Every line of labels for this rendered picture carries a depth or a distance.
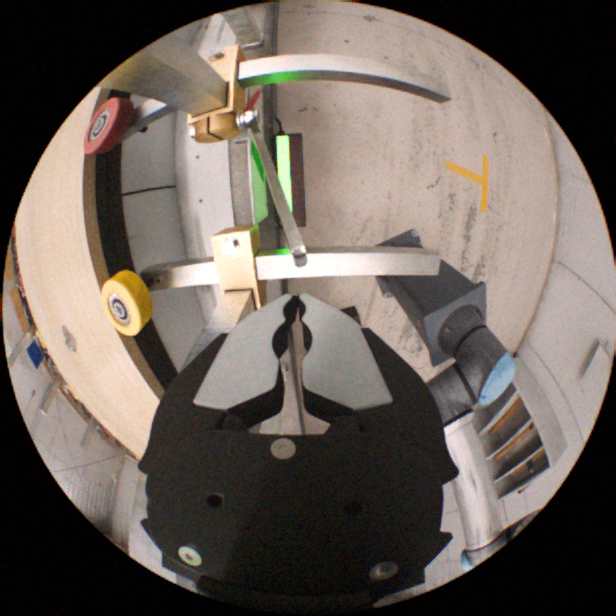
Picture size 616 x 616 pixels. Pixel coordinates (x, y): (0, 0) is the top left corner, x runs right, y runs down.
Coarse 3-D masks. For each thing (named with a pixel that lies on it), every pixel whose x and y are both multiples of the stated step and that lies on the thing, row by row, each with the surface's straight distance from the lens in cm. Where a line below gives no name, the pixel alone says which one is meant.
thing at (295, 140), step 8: (296, 136) 38; (296, 144) 38; (296, 152) 38; (296, 160) 37; (296, 168) 37; (296, 176) 37; (296, 184) 37; (296, 192) 37; (296, 200) 37; (296, 208) 37; (296, 216) 37; (296, 224) 38
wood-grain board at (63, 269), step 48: (96, 96) 41; (48, 192) 50; (48, 240) 49; (96, 240) 34; (48, 288) 58; (96, 288) 34; (48, 336) 84; (96, 336) 42; (96, 384) 64; (144, 384) 41; (144, 432) 72
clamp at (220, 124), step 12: (228, 48) 30; (240, 48) 30; (228, 60) 28; (240, 60) 29; (228, 72) 26; (228, 84) 25; (240, 84) 27; (228, 96) 24; (240, 96) 27; (228, 108) 23; (240, 108) 26; (192, 120) 25; (204, 120) 24; (216, 120) 24; (228, 120) 24; (192, 132) 26; (204, 132) 24; (216, 132) 24; (228, 132) 24; (240, 132) 26
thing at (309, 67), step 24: (240, 72) 27; (264, 72) 26; (288, 72) 26; (312, 72) 26; (336, 72) 26; (360, 72) 26; (384, 72) 28; (408, 72) 29; (432, 96) 31; (144, 120) 33
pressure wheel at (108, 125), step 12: (108, 108) 33; (120, 108) 31; (132, 108) 32; (96, 120) 35; (108, 120) 31; (120, 120) 30; (96, 132) 33; (108, 132) 30; (120, 132) 31; (144, 132) 39; (84, 144) 35; (96, 144) 31; (108, 144) 31
